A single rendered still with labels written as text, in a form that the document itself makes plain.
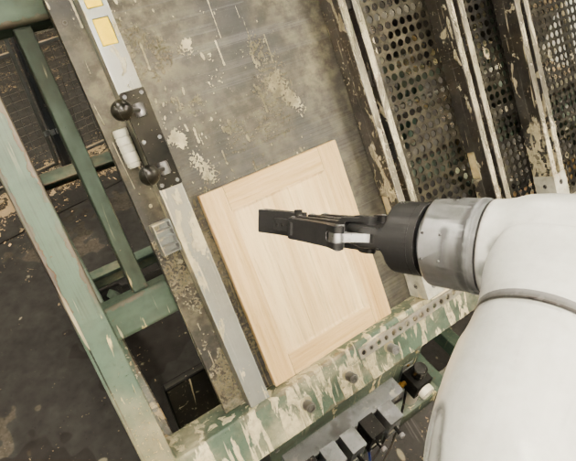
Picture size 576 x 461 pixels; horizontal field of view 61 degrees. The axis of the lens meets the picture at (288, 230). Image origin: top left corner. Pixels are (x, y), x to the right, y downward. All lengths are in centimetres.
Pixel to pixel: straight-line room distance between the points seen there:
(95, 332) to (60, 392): 140
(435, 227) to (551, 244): 10
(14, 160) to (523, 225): 83
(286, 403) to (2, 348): 173
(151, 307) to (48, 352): 147
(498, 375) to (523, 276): 8
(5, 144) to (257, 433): 78
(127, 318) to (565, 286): 90
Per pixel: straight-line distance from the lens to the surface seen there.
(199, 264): 105
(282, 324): 118
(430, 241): 46
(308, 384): 122
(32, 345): 261
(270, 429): 122
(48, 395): 243
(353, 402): 136
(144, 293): 111
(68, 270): 100
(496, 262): 42
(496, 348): 37
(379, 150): 125
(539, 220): 43
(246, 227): 111
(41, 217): 99
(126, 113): 91
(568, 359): 37
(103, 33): 105
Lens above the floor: 198
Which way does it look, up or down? 45 degrees down
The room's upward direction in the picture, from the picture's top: straight up
